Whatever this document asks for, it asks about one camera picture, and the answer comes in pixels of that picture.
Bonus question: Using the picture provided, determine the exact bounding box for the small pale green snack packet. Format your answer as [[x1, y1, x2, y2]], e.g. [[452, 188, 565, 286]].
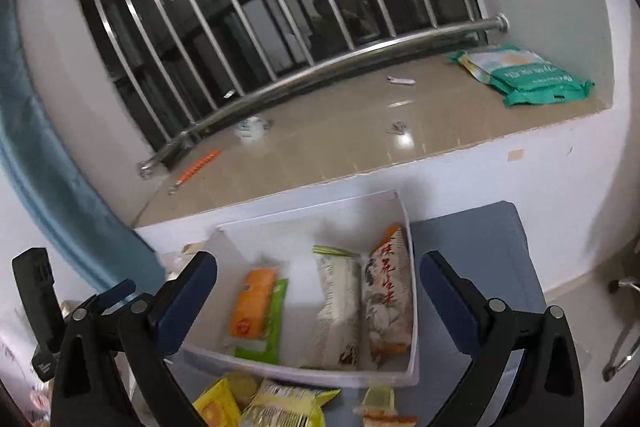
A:
[[352, 386, 418, 427]]

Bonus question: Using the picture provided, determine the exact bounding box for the blue curtain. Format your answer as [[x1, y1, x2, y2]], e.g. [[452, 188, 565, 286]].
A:
[[0, 0, 163, 293]]

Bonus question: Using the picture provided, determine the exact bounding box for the white orange-tipped snack packet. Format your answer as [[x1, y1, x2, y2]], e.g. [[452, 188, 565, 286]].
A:
[[361, 224, 416, 358]]

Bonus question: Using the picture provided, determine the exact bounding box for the green wet wipes pack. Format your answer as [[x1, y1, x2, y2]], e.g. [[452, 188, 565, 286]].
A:
[[446, 46, 596, 108]]

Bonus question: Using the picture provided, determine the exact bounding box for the clear yellow-green snack packet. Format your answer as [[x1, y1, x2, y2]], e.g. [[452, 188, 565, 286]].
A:
[[240, 379, 342, 427]]

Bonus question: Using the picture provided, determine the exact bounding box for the steel window guard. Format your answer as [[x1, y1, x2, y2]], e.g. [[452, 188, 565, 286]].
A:
[[54, 0, 510, 180]]

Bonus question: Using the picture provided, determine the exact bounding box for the white cardboard box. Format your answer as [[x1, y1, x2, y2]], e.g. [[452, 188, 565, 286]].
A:
[[167, 189, 421, 389]]

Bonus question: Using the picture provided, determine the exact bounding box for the clear tape roll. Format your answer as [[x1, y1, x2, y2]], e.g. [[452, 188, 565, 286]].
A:
[[236, 116, 273, 142]]

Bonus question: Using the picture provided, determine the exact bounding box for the white green-tipped snack packet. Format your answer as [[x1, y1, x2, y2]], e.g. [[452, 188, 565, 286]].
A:
[[300, 244, 368, 370]]

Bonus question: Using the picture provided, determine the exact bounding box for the orange beaded tool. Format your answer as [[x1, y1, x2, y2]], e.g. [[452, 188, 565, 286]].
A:
[[167, 148, 223, 196]]

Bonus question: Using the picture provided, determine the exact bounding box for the orange snack packet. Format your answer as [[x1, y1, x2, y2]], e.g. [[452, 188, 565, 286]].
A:
[[229, 268, 278, 340]]

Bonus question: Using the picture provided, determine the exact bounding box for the yellow snack packet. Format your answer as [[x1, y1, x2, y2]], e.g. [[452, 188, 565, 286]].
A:
[[192, 377, 243, 427]]

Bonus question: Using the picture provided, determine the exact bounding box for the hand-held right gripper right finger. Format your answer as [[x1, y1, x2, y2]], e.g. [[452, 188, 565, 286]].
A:
[[419, 251, 586, 427]]

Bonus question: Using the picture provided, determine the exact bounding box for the dark glass window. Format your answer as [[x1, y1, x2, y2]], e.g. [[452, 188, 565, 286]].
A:
[[65, 0, 482, 168]]

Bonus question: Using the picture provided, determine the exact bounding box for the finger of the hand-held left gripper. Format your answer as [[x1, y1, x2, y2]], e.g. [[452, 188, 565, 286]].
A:
[[70, 279, 137, 323]]

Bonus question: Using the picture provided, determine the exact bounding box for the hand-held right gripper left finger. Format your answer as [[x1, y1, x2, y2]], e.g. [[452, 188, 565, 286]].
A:
[[50, 251, 218, 427]]

